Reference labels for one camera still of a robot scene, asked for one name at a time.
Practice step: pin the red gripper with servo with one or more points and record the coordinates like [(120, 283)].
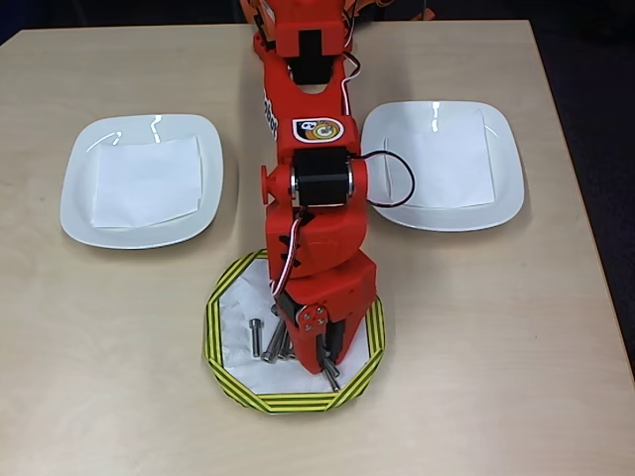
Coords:
[(333, 288)]

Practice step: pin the red 3D-printed robot arm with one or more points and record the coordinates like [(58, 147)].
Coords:
[(322, 238)]

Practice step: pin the yellow striped octagonal paper plate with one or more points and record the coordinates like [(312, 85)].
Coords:
[(292, 402)]

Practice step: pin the crumpled white paper liner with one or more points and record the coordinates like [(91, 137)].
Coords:
[(238, 317)]

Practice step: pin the white paper napkin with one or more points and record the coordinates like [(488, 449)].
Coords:
[(441, 163), (149, 183)]

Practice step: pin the white square plate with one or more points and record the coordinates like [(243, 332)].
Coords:
[(79, 163), (508, 163)]

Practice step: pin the orange table clamp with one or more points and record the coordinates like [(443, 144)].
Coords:
[(367, 5), (255, 12)]

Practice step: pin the small orange plastic piece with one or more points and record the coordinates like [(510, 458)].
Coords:
[(424, 16)]

